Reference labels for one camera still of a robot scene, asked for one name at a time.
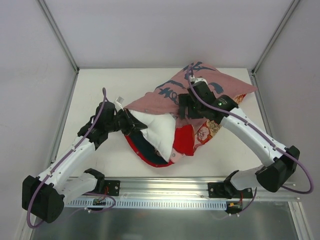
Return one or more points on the left aluminium frame post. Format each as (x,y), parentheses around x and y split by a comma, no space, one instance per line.
(58,34)

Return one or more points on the white slotted cable duct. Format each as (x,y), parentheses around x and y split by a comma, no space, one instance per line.
(166,204)

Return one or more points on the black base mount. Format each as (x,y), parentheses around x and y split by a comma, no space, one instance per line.
(219,190)
(109,188)

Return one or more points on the white pillow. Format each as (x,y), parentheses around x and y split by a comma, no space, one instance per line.
(160,131)

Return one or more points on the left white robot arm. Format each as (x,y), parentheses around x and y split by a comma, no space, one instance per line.
(46,195)

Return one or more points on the aluminium mounting rail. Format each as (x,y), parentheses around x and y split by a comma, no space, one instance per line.
(186,188)

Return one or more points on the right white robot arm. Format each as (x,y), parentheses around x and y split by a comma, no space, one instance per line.
(276,159)

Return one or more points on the right aluminium frame post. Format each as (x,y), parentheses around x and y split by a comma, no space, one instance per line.
(276,34)

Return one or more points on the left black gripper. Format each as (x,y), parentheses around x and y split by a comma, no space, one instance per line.
(129,122)

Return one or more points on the pink red patterned pillowcase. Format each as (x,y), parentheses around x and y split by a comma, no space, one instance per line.
(177,122)

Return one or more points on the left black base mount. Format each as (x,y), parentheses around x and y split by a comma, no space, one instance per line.
(109,188)

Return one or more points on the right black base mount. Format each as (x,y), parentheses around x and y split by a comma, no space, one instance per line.
(219,190)

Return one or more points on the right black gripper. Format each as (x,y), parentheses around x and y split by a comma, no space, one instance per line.
(184,106)

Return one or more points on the aluminium frame post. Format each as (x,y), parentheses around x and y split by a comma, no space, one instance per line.
(276,34)
(58,34)

